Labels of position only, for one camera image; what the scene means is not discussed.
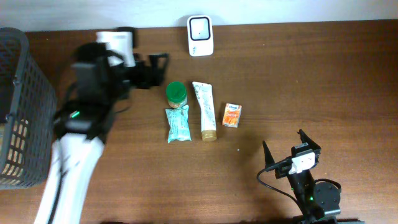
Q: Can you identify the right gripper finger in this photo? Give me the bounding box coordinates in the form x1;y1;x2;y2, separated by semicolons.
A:
262;141;275;170
297;129;321;150

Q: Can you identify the green lid jar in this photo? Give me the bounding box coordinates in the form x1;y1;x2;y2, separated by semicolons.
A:
165;82;187;108

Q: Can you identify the white tube gold cap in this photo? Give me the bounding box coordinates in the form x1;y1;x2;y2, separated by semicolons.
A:
192;82;217;141

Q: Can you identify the orange tissue pack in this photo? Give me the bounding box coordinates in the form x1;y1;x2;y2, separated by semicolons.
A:
222;103;242;128

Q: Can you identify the teal snack packet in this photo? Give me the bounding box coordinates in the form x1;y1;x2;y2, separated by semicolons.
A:
165;105;192;143

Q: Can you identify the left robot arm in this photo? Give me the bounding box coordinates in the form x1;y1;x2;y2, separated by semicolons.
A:
35;42;170;223

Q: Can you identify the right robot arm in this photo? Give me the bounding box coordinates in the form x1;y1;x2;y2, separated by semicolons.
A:
256;129;362;224

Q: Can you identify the grey plastic mesh basket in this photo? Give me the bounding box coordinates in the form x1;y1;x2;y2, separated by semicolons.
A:
1;27;57;190

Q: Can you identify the right black camera cable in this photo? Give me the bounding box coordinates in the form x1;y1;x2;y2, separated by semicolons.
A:
256;159;307;218

